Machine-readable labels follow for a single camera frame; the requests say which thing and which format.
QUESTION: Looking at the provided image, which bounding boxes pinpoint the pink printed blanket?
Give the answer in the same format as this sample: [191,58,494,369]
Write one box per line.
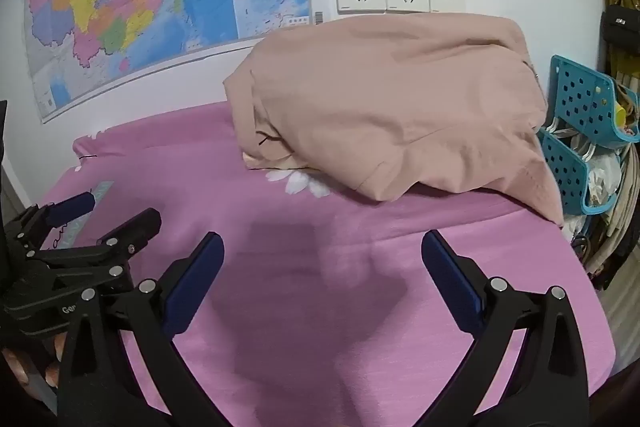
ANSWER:
[37,99,617,427]

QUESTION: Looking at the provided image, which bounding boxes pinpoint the cream tote bag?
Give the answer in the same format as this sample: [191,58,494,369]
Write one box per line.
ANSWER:
[585,147,640,280]

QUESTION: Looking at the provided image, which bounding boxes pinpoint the blue perforated plastic basket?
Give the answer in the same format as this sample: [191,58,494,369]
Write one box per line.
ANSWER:
[549,55,640,144]
[539,129,623,215]

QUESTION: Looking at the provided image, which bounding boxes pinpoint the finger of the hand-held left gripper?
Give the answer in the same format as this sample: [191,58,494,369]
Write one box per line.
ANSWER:
[30,208,163,292]
[9,193,97,258]

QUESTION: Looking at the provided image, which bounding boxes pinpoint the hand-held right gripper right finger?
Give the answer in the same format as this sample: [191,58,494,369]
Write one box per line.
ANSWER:
[421,229,588,427]

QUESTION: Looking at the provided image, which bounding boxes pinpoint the black handbag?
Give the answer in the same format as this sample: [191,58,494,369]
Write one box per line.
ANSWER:
[602,5,640,58]

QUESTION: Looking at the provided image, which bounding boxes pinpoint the person's left hand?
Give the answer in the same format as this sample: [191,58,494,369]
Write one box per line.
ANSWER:
[0,332,63,403]

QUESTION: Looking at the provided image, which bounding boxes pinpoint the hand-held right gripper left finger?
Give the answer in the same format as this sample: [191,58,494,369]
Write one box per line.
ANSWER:
[57,231,226,427]

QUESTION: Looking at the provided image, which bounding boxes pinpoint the beige jacket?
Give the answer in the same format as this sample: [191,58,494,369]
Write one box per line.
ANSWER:
[222,13,566,226]

